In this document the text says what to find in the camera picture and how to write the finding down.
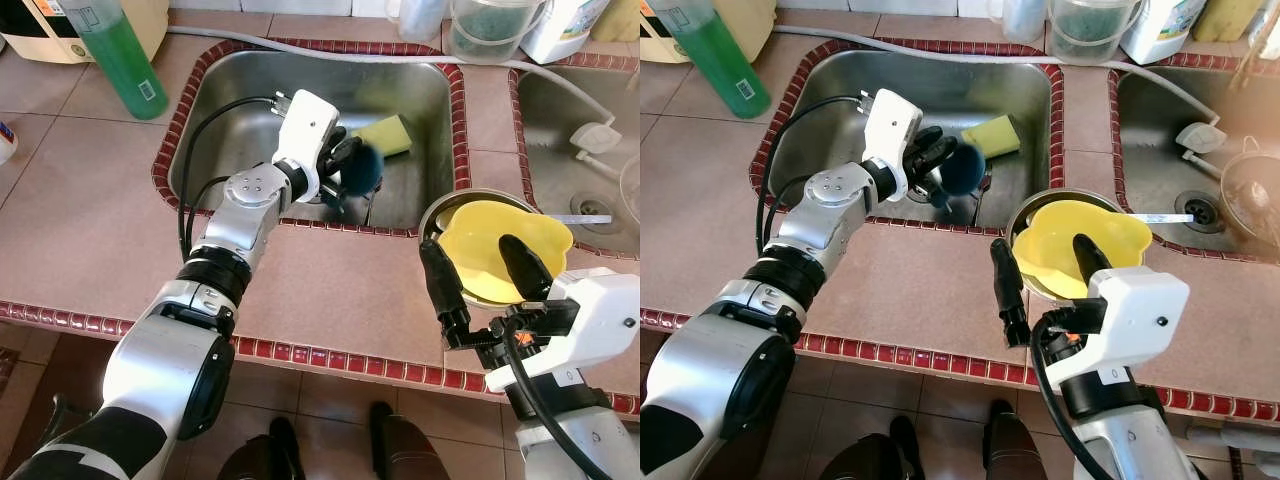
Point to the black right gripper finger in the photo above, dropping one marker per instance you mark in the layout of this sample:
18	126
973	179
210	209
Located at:
443	290
1092	258
525	268
1008	285

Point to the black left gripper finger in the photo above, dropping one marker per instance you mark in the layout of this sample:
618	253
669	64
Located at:
928	196
938	145
340	200
352	148

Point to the dark blue mug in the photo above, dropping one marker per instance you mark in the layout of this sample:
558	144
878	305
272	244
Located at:
365	172
963	172

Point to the yellow plastic bowl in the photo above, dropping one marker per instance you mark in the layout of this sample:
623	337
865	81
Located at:
1050	245
480	250

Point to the steel bowl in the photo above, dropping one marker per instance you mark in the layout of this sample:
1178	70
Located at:
432	215
1015	215

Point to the steel spoon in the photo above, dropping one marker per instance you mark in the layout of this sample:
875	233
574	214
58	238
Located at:
1165	217
580	218

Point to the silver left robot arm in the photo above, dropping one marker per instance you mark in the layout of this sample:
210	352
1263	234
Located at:
170	360
740	360

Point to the yellow green scouring sponge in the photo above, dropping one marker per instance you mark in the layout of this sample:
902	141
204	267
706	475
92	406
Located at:
993	135
385	135

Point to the steel sink basin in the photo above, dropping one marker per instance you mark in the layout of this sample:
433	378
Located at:
1160	100
260	90
860	90
580	100

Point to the steel mesh strainer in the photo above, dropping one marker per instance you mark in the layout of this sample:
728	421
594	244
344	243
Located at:
1255	190
632	185

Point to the black right robot foot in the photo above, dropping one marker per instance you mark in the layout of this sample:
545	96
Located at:
400	445
1010	445

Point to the black robot foot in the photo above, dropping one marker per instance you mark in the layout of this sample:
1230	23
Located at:
400	445
275	455
870	455
1010	445

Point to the white toothbrush cup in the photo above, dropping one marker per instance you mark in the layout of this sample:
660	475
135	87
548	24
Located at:
1020	15
420	15

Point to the clear plastic pail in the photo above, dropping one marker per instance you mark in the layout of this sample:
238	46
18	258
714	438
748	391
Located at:
490	25
1090	25

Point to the green dish soap bottle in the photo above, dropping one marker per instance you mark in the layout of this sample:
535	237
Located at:
120	60
725	60

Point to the black left robot foot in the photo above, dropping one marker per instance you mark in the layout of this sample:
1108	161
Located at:
870	455
275	455

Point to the white detergent bottle yellow cap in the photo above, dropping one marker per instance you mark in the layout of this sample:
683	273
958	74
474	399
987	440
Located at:
560	25
1160	25

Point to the beige water filter unit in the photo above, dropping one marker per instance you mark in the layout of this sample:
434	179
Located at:
35	35
655	45

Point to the yellow sponge block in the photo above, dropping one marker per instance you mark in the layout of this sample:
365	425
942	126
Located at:
625	15
1230	15

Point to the white printed mug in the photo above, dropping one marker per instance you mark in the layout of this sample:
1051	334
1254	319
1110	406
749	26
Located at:
5	142

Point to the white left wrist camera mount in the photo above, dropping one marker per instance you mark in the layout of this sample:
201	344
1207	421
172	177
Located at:
308	135
893	135

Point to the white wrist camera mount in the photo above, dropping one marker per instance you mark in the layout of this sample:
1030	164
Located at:
308	135
893	135
595	325
1130	325

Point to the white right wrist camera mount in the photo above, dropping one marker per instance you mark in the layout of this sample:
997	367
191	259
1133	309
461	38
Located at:
1130	325
595	325

